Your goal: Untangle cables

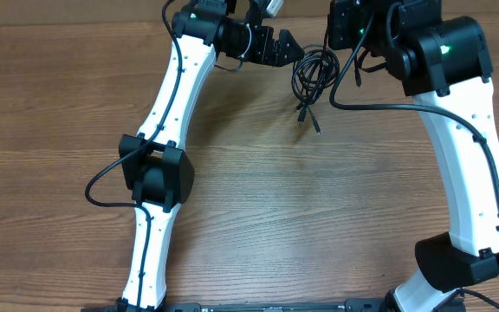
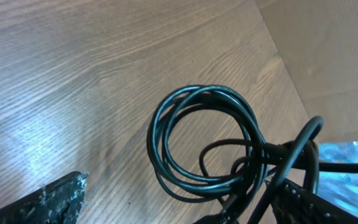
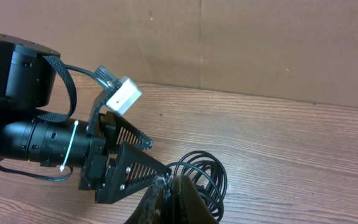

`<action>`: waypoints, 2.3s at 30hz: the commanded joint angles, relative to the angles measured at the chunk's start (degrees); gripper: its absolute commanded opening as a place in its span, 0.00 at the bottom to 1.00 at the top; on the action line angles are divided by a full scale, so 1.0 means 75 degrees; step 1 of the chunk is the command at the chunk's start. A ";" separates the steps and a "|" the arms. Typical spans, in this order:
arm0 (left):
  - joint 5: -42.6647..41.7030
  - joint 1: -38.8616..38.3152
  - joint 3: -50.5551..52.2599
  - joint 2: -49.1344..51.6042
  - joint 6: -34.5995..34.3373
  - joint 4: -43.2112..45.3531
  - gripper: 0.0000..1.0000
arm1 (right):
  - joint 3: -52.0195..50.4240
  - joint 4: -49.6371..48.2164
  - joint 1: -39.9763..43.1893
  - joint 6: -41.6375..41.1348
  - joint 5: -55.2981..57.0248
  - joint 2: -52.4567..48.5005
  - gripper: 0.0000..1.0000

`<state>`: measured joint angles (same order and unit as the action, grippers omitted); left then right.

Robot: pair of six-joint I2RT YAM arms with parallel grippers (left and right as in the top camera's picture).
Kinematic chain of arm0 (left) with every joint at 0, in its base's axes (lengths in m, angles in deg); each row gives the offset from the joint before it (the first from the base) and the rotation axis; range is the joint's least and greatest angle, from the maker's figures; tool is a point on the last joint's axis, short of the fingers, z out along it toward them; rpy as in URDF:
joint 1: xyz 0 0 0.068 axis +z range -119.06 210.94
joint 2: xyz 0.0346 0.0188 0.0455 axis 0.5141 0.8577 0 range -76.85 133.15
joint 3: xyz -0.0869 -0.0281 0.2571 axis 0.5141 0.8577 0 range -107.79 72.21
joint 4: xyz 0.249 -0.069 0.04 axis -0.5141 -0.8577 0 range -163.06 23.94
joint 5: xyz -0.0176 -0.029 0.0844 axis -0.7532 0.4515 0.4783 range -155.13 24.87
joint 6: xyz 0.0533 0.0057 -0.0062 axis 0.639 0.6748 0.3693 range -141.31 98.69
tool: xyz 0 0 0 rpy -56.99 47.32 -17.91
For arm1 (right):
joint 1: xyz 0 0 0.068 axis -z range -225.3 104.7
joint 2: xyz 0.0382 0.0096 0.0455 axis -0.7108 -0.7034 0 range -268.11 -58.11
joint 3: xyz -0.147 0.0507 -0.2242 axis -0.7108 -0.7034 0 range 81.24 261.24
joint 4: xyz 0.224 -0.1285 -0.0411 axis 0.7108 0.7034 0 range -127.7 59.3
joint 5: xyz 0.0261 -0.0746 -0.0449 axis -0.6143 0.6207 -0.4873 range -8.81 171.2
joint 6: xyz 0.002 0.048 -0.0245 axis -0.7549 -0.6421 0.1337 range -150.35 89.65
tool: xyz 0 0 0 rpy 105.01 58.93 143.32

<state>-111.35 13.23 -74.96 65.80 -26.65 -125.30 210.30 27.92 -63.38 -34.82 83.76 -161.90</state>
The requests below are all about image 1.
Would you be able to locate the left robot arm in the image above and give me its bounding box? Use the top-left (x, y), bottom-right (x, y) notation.
top-left (116, 0), bottom-right (303, 311)

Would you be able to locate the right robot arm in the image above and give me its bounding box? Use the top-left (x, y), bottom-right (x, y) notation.
top-left (326, 1), bottom-right (499, 311)

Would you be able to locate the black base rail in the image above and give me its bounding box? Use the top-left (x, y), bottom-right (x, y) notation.
top-left (80, 298), bottom-right (466, 312)

